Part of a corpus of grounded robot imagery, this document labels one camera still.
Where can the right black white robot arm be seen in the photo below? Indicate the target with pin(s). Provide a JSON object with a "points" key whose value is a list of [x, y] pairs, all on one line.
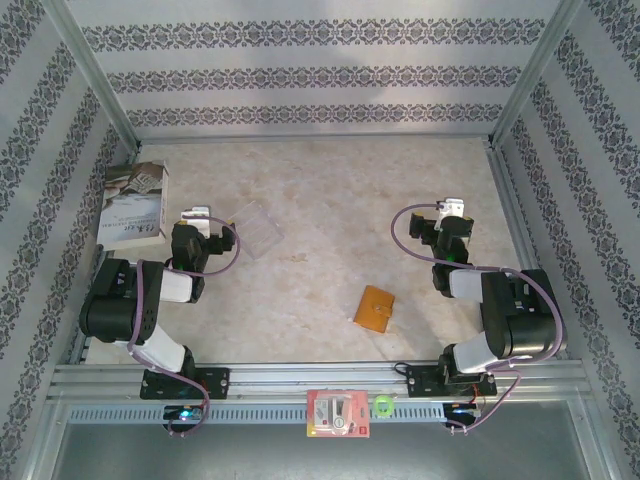
{"points": [[525, 320]]}

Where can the clear plastic box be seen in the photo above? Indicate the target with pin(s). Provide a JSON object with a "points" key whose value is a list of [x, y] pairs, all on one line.
{"points": [[255, 230]]}

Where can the red blister pack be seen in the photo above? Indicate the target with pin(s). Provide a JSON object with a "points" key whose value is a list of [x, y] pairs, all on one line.
{"points": [[337, 415]]}

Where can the aluminium side rail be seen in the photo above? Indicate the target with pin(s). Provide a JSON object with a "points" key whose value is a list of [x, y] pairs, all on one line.
{"points": [[79, 352], [515, 210]]}

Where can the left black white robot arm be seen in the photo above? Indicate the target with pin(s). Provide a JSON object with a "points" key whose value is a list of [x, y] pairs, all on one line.
{"points": [[110, 310]]}

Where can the white paperback book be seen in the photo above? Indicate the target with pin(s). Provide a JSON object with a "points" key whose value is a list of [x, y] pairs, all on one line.
{"points": [[132, 210]]}

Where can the aluminium frame post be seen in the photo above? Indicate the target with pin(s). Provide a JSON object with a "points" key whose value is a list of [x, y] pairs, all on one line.
{"points": [[100, 75], [534, 75]]}

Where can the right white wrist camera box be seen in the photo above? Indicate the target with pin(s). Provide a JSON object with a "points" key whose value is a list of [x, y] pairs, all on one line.
{"points": [[452, 210]]}

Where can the orange leather card holder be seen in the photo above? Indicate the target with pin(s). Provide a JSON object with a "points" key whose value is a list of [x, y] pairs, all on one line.
{"points": [[374, 309]]}

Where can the long aluminium mounting rail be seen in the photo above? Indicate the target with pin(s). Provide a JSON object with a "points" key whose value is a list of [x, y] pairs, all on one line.
{"points": [[310, 377]]}

